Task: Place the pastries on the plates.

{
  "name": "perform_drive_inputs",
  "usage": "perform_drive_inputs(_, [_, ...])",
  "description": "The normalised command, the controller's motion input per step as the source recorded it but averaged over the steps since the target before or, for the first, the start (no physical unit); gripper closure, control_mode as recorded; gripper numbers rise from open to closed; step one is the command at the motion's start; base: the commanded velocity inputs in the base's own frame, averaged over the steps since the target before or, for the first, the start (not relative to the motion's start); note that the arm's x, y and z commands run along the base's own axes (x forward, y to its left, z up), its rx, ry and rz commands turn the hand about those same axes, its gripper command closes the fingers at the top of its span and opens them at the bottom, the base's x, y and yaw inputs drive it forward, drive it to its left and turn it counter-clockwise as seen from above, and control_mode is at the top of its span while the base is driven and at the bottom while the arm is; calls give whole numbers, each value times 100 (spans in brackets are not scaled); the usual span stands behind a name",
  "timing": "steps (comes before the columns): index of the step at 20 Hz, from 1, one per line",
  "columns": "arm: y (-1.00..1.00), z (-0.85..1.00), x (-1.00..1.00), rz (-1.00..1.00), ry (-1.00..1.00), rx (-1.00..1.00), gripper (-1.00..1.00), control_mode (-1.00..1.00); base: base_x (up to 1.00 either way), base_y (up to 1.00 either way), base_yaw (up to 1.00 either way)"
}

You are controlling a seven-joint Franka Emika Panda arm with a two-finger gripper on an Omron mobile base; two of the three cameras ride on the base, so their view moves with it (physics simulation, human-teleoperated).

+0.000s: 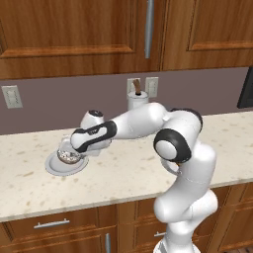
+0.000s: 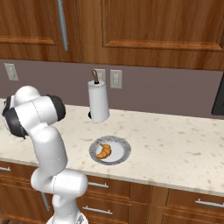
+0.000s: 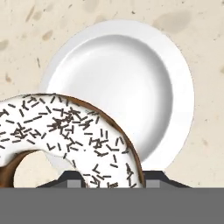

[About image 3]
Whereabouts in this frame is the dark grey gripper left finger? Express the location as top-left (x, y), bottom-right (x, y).
top-left (37, 170), bottom-right (88, 189)

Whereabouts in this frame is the white round plate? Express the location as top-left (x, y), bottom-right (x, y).
top-left (38, 19), bottom-right (195, 175)

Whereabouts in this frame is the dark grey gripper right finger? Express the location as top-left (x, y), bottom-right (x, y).
top-left (142, 170), bottom-right (192, 189)

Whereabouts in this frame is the white iced sprinkled donut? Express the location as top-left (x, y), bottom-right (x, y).
top-left (0, 93), bottom-right (146, 189)

